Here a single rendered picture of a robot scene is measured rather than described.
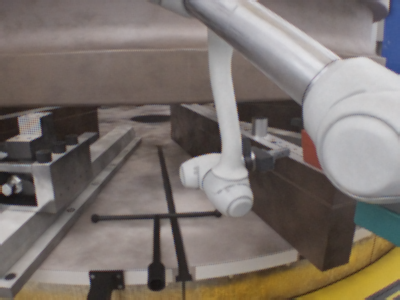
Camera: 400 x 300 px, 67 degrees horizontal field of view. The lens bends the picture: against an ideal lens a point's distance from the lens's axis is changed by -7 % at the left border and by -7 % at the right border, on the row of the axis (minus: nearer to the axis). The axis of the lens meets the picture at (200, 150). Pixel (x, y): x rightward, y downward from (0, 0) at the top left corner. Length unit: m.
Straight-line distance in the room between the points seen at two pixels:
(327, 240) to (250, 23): 0.88
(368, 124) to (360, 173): 0.06
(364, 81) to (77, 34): 1.56
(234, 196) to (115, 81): 0.97
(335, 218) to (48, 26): 1.64
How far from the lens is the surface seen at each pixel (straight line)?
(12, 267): 1.37
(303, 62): 0.54
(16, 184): 1.56
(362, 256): 1.91
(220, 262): 1.33
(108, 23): 1.79
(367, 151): 0.41
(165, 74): 1.61
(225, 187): 0.88
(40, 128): 1.57
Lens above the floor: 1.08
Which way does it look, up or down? 16 degrees down
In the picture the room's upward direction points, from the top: straight up
